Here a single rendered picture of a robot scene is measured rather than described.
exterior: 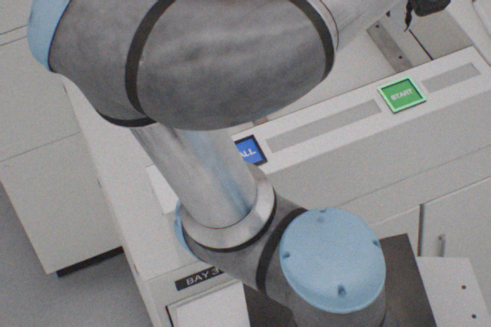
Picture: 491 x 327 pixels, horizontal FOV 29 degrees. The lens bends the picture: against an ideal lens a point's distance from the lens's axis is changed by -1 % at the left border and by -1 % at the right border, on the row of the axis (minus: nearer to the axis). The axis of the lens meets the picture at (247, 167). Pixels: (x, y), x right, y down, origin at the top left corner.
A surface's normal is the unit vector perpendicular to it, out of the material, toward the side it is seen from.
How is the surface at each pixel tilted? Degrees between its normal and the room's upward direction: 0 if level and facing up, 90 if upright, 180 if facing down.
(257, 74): 62
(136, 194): 0
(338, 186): 90
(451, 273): 0
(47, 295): 0
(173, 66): 49
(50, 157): 90
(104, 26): 38
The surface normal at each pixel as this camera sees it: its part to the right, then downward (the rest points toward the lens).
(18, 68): 0.37, 0.70
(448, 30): -0.92, 0.35
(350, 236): -0.04, -0.57
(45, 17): -0.58, 0.11
